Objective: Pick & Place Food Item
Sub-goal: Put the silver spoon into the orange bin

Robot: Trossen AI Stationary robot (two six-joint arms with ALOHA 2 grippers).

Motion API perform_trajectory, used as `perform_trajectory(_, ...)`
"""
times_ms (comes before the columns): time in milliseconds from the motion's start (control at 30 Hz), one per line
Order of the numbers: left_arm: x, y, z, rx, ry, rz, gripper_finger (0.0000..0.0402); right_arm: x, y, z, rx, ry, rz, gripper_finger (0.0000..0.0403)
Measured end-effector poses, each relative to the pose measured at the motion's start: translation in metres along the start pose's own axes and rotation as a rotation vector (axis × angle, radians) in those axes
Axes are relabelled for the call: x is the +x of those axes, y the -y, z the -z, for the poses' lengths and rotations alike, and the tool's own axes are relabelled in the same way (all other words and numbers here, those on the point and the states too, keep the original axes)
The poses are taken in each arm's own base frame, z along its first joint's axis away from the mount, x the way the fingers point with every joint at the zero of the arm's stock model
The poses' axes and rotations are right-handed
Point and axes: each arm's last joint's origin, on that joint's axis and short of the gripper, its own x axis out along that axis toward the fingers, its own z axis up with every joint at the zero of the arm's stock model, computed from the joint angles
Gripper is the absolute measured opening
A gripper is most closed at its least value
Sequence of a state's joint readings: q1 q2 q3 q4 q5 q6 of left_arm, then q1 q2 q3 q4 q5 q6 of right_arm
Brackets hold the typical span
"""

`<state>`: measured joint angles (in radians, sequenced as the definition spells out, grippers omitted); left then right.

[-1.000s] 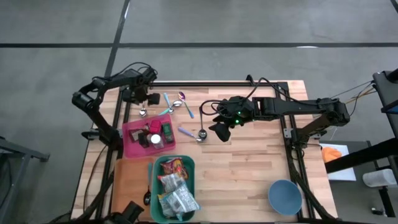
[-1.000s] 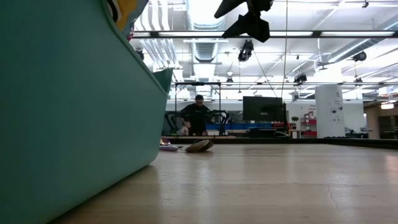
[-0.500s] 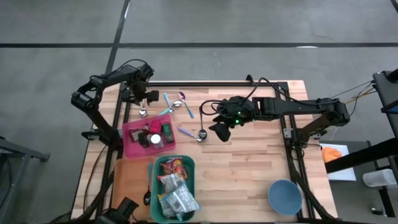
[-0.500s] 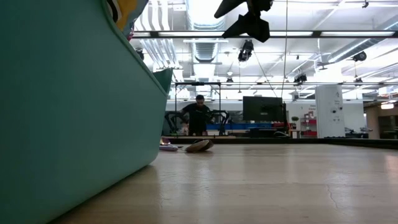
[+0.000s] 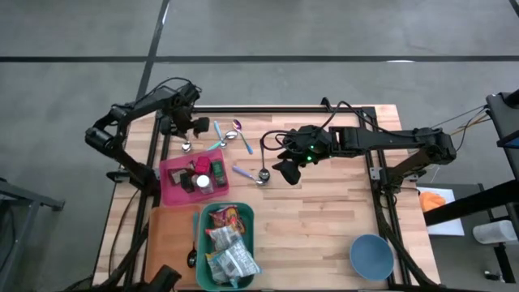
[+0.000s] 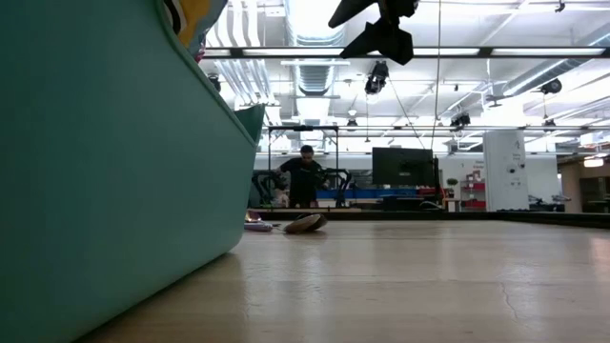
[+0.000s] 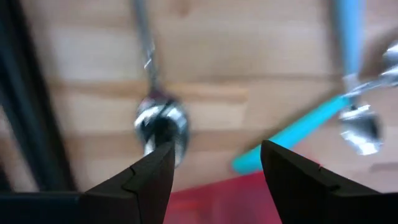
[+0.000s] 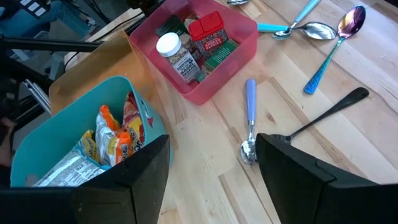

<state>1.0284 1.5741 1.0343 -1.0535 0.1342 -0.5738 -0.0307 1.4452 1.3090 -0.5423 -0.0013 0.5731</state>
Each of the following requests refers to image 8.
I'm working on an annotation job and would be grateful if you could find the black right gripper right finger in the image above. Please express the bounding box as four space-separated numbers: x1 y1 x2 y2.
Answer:
254 133 337 224

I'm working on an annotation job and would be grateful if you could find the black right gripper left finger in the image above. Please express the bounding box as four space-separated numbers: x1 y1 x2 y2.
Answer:
117 134 171 224

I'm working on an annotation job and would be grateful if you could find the red yellow chips bag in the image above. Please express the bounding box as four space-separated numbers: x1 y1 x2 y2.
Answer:
122 91 147 153

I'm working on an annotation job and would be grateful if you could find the clear yellow-edged snack packet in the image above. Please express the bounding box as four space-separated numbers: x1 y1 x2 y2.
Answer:
73 129 101 163

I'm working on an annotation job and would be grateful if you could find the clear plastic-wrapped packet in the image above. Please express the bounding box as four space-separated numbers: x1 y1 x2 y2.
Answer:
32 149 107 187

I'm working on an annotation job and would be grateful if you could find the lilac handled spoon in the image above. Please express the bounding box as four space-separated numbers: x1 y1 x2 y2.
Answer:
239 78 259 166

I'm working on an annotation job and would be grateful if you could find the white plastic bottle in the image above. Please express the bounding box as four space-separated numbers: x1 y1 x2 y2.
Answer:
155 32 202 85

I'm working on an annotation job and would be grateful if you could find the dark green tin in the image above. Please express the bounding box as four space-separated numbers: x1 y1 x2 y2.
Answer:
154 14 190 38

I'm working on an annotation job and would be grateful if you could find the pink plastic tray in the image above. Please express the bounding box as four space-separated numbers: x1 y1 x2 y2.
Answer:
129 0 259 106

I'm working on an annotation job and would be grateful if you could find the light blue handled spoon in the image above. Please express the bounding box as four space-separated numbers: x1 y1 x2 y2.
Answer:
271 0 323 40

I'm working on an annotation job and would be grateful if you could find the teal plastic bin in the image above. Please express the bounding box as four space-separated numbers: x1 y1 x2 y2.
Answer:
10 75 174 188

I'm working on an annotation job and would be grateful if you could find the orange plastic tray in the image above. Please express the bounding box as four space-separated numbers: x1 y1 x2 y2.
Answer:
49 30 162 116

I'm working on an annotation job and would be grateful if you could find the iridescent spoon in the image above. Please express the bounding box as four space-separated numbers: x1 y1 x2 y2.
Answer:
303 5 367 95

